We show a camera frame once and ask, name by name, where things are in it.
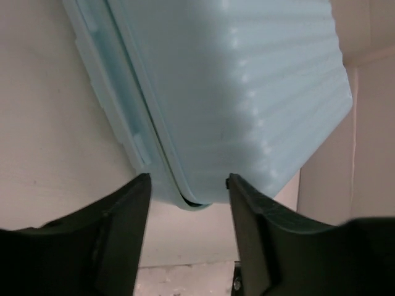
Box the light blue hard-shell suitcase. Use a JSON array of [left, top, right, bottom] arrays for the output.
[[63, 1, 352, 210]]

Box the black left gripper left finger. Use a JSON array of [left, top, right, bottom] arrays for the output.
[[1, 173, 151, 295]]

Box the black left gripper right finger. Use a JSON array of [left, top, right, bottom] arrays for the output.
[[226, 174, 394, 295]]

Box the black base rail with white cover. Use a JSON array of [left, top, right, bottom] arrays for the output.
[[231, 261, 244, 296]]

